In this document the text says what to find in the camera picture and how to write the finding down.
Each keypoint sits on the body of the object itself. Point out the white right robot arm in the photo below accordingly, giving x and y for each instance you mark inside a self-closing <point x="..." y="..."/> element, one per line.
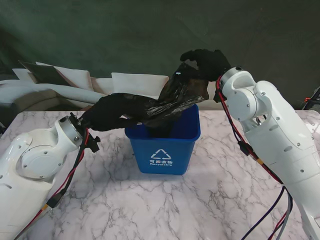
<point x="270" y="112"/>

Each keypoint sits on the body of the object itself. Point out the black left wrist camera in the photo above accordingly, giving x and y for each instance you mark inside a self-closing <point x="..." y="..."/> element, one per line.
<point x="93" y="143"/>

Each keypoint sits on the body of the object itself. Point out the beige sofa back cushion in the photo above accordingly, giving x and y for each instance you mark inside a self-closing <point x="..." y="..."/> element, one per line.
<point x="100" y="85"/>

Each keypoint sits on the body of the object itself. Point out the black plastic garbage bag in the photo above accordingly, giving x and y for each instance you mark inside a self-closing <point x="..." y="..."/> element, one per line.
<point x="180" y="97"/>

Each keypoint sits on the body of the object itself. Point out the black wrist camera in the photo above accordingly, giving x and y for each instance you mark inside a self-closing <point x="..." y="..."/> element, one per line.
<point x="93" y="143"/>
<point x="219" y="96"/>

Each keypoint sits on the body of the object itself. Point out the blue plastic recycling bin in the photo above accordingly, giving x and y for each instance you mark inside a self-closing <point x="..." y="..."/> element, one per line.
<point x="162" y="160"/>

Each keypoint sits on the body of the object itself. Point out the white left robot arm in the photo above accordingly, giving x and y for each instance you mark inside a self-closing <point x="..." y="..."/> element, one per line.
<point x="37" y="160"/>

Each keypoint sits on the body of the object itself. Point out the white sofa back cushion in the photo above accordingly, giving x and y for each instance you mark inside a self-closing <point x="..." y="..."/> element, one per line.
<point x="80" y="77"/>
<point x="22" y="73"/>
<point x="135" y="82"/>

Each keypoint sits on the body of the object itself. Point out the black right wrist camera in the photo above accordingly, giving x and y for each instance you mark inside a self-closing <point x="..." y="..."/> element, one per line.
<point x="219" y="96"/>

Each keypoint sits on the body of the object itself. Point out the dark grey cushion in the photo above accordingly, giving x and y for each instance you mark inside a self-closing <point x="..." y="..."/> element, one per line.
<point x="47" y="73"/>

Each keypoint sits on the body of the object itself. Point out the long white sofa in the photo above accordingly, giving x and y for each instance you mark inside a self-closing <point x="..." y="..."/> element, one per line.
<point x="82" y="96"/>

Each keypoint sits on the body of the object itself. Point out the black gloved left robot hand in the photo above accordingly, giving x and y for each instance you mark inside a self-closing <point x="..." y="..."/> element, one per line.
<point x="112" y="110"/>

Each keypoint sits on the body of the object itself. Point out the black tripod with orange clip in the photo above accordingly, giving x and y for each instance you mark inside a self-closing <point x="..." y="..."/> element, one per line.
<point x="315" y="93"/>

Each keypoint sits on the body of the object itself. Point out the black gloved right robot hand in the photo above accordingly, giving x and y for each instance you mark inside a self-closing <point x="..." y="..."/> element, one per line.
<point x="212" y="62"/>

